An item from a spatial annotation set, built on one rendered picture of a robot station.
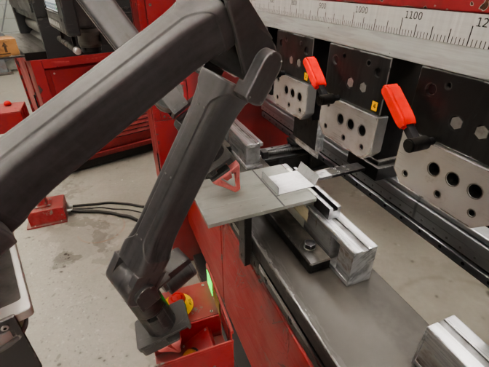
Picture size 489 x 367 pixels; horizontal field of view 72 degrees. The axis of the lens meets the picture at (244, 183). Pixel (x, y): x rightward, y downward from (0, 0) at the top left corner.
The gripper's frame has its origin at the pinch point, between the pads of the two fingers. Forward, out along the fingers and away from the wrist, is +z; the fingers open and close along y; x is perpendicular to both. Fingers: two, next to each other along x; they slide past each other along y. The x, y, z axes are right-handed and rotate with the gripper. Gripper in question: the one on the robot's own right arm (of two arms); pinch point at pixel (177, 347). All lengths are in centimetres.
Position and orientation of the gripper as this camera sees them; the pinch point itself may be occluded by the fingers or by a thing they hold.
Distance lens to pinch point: 78.1
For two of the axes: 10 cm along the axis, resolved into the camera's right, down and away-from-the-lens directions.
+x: -3.5, -4.7, 8.1
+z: 2.4, 7.9, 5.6
